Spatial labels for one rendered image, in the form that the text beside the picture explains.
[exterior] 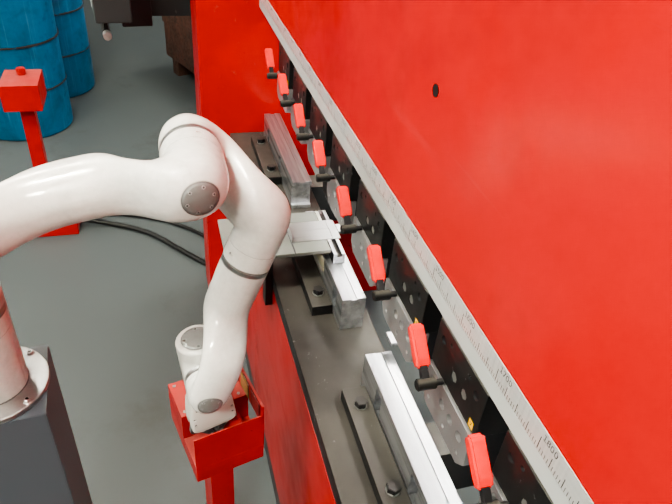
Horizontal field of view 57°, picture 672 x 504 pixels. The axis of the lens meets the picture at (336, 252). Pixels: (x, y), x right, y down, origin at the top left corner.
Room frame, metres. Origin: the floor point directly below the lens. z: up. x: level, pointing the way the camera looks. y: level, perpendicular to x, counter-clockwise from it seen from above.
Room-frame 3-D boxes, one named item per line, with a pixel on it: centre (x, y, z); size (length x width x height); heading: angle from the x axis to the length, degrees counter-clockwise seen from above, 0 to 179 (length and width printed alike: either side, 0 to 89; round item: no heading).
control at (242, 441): (0.92, 0.24, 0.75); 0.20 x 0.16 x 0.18; 32
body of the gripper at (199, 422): (0.86, 0.24, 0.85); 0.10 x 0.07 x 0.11; 122
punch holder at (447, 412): (0.61, -0.22, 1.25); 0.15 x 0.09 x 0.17; 19
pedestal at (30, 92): (2.59, 1.48, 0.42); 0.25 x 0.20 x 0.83; 109
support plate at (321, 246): (1.30, 0.17, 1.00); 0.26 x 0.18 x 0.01; 109
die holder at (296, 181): (1.87, 0.20, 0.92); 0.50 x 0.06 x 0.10; 19
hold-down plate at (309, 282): (1.29, 0.07, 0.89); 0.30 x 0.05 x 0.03; 19
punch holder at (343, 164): (1.18, -0.03, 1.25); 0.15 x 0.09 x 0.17; 19
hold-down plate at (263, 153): (1.89, 0.27, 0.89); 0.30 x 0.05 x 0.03; 19
